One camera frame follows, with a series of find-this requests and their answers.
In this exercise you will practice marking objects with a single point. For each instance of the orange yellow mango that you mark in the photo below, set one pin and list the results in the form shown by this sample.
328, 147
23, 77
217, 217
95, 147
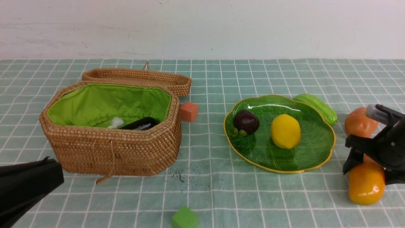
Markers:
366, 182

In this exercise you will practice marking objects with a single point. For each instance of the purple eggplant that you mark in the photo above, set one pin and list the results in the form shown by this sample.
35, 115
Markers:
141, 124

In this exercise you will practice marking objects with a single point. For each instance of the white fluff in basket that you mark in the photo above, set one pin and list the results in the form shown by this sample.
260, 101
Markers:
116, 122

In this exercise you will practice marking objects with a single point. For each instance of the wicker basket lid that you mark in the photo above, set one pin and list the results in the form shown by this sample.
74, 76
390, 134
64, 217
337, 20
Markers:
179, 84

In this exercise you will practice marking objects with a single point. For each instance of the brown potato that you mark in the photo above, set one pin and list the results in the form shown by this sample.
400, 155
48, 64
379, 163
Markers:
358, 124

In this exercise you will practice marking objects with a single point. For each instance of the green leaf-shaped glass plate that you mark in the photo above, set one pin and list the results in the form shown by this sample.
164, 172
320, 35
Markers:
317, 136

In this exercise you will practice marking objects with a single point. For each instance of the yellow lemon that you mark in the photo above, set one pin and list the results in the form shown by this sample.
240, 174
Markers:
285, 131

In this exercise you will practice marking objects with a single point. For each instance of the green foam cube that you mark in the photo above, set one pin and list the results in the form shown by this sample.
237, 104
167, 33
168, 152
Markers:
185, 218

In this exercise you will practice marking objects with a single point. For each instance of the orange foam cube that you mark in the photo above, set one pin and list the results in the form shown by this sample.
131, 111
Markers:
189, 111

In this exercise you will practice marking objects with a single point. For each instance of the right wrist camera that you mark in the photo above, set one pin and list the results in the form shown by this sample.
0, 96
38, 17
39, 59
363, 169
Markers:
383, 114

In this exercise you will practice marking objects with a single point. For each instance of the green fabric basket lining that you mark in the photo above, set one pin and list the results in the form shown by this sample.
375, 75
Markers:
95, 105

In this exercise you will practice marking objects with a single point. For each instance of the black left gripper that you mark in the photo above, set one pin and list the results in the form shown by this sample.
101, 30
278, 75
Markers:
22, 186

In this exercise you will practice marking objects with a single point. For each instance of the woven wicker basket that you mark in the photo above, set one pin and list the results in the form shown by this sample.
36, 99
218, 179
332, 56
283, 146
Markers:
113, 129

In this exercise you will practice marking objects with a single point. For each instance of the wooden toggle on cord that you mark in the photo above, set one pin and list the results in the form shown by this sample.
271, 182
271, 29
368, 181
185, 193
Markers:
106, 178

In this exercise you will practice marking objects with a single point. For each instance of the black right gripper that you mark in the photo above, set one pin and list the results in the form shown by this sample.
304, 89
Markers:
386, 149

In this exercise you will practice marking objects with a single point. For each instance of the light green cucumber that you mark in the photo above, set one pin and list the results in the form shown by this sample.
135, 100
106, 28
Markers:
328, 114

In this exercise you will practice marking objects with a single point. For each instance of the dark purple mangosteen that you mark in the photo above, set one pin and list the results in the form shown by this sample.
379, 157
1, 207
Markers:
245, 123

